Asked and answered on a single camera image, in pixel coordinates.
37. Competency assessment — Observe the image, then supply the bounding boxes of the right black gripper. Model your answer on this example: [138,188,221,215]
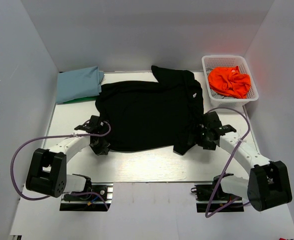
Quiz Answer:
[187,122,217,151]

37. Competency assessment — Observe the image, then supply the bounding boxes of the black t-shirt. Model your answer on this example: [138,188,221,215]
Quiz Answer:
[95,65,204,155]

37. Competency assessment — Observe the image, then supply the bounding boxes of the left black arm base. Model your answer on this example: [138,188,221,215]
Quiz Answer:
[59,183,114,212]

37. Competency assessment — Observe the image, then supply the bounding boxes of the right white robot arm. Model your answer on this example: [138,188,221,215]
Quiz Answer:
[191,109,293,218]

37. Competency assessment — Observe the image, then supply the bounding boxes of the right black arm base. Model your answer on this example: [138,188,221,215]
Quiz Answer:
[190,175,244,214]

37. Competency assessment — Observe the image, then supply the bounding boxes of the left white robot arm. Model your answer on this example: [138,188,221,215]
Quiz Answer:
[25,115,111,200]

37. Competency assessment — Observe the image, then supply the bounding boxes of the grey t-shirt in basket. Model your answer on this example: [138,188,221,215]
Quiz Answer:
[210,89,235,100]

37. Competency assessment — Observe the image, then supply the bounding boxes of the folded green t-shirt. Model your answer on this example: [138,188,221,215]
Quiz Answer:
[62,96,97,104]

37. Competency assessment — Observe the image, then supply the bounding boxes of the white plastic basket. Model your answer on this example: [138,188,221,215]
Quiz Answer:
[201,55,259,108]

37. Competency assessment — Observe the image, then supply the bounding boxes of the crumpled orange t-shirt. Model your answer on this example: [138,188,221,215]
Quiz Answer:
[206,66,252,99]

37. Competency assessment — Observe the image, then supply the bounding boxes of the folded blue-grey t-shirt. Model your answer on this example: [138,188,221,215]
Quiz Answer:
[55,66,105,104]

